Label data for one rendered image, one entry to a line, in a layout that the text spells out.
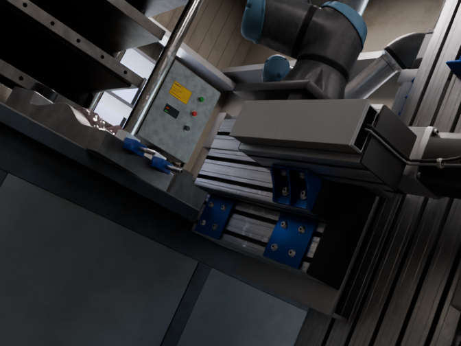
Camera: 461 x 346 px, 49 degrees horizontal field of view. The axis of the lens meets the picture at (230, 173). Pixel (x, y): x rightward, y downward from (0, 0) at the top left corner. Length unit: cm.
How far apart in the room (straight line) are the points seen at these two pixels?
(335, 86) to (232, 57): 471
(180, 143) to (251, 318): 105
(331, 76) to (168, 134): 146
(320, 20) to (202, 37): 447
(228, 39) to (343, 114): 504
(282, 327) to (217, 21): 430
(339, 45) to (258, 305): 92
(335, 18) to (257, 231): 46
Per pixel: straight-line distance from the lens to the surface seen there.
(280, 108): 79
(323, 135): 70
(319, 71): 103
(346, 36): 108
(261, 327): 171
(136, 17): 233
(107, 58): 222
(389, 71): 170
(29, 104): 154
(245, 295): 163
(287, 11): 109
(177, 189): 144
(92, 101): 284
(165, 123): 239
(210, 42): 557
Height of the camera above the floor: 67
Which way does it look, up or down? 11 degrees up
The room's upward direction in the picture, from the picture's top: 25 degrees clockwise
